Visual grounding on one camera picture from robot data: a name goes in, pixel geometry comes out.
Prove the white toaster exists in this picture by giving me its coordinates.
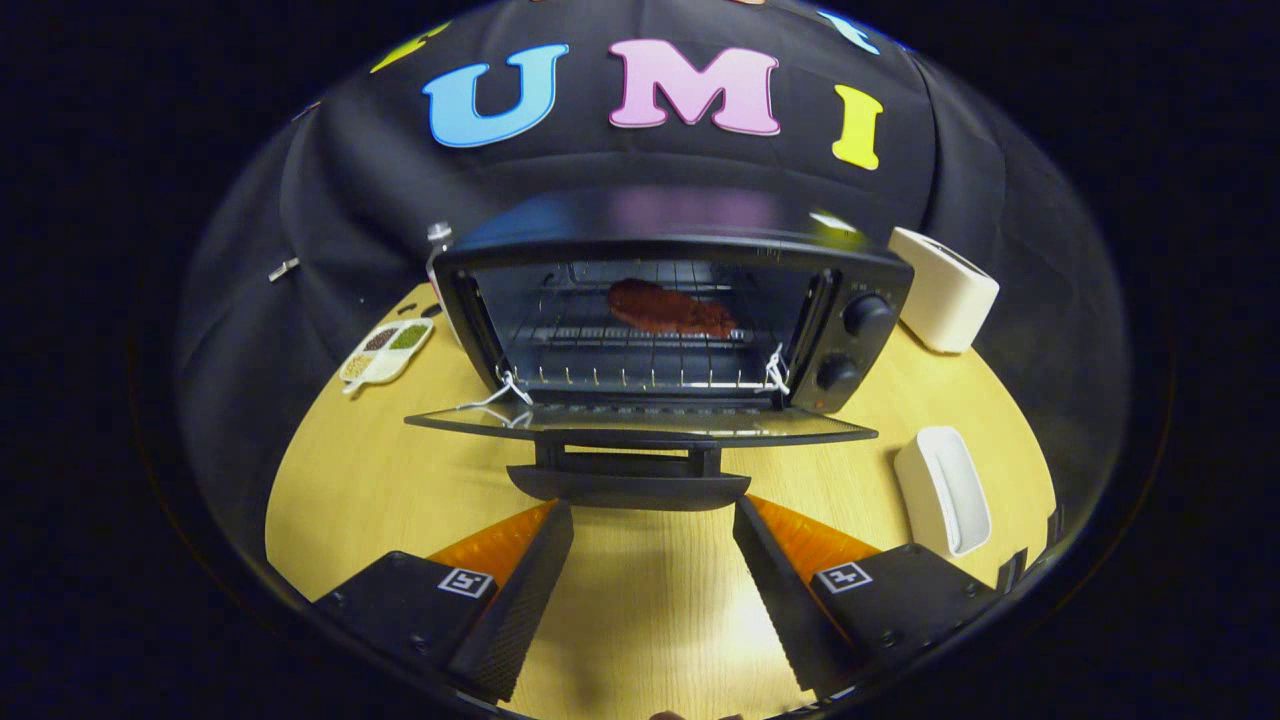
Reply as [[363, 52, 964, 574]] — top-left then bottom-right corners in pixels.
[[888, 226, 1001, 355]]

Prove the white rectangular dish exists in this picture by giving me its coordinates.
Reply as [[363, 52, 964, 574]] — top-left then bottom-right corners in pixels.
[[893, 426, 993, 558]]

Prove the small clear bottle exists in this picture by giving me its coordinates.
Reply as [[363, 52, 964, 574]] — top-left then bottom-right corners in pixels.
[[426, 222, 456, 346]]

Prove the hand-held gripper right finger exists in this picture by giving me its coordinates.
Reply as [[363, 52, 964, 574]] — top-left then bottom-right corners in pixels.
[[732, 495, 1004, 701]]

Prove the black toaster oven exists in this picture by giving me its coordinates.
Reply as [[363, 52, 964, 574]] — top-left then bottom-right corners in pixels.
[[405, 185, 916, 513]]

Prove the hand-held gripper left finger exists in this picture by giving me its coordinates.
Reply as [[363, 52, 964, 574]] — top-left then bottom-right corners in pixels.
[[312, 498, 576, 704]]

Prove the white divided condiment dish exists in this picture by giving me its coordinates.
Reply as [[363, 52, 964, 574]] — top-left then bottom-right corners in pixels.
[[338, 317, 436, 394]]

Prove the reddish-brown meat slice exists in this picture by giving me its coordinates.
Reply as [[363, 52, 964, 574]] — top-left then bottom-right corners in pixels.
[[607, 278, 741, 341]]

